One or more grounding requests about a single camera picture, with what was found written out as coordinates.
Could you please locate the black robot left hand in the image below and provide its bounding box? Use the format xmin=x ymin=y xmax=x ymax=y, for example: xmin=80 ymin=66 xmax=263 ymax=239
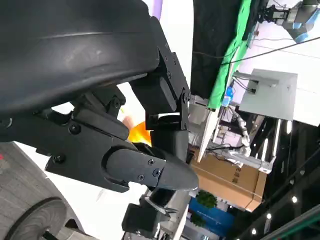
xmin=0 ymin=0 xmax=200 ymax=201

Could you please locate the orange and white bread roll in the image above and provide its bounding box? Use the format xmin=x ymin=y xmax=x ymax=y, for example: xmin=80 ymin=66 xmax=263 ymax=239
xmin=121 ymin=116 xmax=152 ymax=145

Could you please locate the lilac plate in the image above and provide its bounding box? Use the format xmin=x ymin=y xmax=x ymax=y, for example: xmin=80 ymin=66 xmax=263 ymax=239
xmin=151 ymin=0 xmax=164 ymax=17

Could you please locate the grey wheeled base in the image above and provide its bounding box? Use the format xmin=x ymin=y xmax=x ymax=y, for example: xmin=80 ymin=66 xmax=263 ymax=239
xmin=0 ymin=141 xmax=83 ymax=240

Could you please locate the black cloth backdrop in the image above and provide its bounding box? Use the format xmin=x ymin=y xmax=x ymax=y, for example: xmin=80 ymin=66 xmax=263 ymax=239
xmin=191 ymin=0 xmax=260 ymax=101

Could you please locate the green cloth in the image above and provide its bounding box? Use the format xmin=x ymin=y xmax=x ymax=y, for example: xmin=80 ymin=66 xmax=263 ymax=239
xmin=207 ymin=0 xmax=262 ymax=111

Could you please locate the white slanted board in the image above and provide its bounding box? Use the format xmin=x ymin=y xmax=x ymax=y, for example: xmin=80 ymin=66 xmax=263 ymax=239
xmin=196 ymin=107 xmax=221 ymax=163

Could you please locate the green plant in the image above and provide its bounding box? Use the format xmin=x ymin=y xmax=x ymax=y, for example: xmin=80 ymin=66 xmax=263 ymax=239
xmin=195 ymin=189 xmax=219 ymax=209

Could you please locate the brown cardboard box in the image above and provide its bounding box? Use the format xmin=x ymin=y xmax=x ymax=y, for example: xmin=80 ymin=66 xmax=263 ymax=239
xmin=189 ymin=152 xmax=268 ymax=213

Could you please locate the grey metal cabinet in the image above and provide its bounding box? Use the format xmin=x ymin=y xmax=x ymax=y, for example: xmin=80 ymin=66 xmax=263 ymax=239
xmin=233 ymin=68 xmax=299 ymax=121

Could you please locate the blue box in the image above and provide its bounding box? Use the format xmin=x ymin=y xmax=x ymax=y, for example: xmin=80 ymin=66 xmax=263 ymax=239
xmin=187 ymin=197 xmax=236 ymax=237

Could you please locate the black box with metal bracket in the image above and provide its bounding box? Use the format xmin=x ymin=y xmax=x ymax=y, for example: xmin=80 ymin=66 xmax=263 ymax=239
xmin=121 ymin=191 xmax=180 ymax=239

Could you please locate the grey corrugated hose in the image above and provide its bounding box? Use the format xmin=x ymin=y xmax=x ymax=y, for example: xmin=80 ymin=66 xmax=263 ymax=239
xmin=233 ymin=109 xmax=251 ymax=154

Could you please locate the thin black cable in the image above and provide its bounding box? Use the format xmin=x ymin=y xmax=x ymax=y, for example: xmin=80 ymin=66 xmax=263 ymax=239
xmin=192 ymin=36 xmax=320 ymax=66

